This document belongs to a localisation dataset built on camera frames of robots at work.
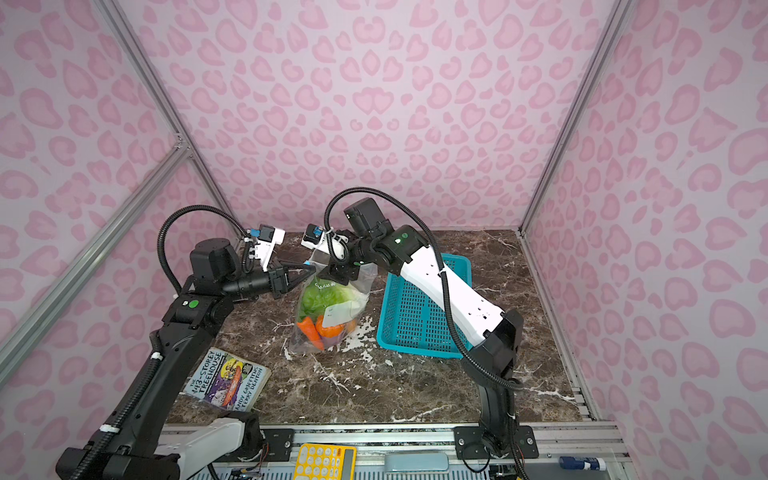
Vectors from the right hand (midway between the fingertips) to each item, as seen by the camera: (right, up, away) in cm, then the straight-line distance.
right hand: (327, 254), depth 70 cm
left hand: (-2, -3, -5) cm, 6 cm away
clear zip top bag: (-1, -14, +3) cm, 14 cm away
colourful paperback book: (-30, -34, +12) cm, 47 cm away
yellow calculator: (0, -48, -1) cm, 48 cm away
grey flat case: (+21, -46, -4) cm, 51 cm away
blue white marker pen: (+59, -48, -1) cm, 76 cm away
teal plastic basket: (+21, -21, +25) cm, 39 cm away
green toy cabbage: (-3, -9, +3) cm, 10 cm away
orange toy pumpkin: (-1, -20, +9) cm, 22 cm away
